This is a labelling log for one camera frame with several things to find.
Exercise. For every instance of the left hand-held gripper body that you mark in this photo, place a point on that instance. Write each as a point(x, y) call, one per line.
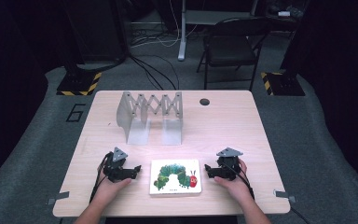
point(115, 169)

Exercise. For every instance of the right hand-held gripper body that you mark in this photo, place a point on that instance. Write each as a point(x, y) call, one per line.
point(228, 165)

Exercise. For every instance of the caterpillar picture book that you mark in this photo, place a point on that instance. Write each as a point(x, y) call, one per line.
point(175, 165)

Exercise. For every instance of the grey expandable metal book rack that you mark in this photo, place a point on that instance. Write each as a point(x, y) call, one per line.
point(130, 109)

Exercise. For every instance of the person's left hand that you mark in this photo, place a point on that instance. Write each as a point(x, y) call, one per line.
point(112, 189)

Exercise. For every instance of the person's right hand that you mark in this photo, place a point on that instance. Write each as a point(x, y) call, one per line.
point(234, 188)

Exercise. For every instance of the black striped stand base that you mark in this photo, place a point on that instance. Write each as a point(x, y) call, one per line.
point(77, 84)
point(284, 84)

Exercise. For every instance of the black folding chair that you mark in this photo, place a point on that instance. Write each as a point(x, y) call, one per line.
point(230, 46)

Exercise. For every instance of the white desk leg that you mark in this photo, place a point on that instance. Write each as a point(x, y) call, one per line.
point(182, 34)

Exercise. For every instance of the black cabinet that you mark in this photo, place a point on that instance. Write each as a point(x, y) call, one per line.
point(96, 31)

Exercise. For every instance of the grey desk top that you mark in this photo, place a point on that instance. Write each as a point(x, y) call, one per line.
point(217, 17)

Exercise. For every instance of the small white device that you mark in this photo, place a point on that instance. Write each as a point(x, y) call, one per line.
point(284, 13)

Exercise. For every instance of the grey table edge bracket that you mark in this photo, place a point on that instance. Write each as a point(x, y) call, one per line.
point(57, 197)
point(285, 195)

